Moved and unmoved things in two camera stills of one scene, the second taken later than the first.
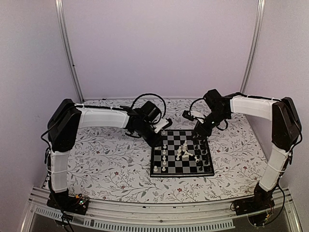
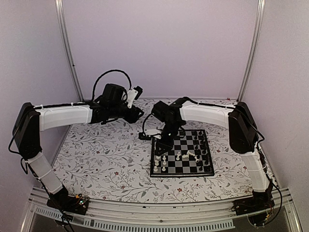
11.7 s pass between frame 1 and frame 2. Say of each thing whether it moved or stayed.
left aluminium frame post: stayed
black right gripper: moved
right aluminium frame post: stayed
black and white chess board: stayed
